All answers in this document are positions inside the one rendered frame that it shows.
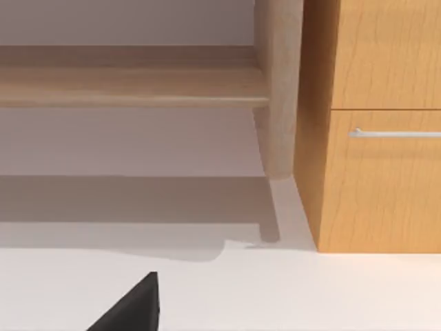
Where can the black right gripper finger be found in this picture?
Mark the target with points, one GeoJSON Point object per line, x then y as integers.
{"type": "Point", "coordinates": [138, 307]}

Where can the pale wooden open shelf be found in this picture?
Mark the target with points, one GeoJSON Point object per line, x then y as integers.
{"type": "Point", "coordinates": [172, 86]}

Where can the wooden cupboard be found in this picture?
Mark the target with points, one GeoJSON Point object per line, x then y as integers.
{"type": "Point", "coordinates": [311, 138]}

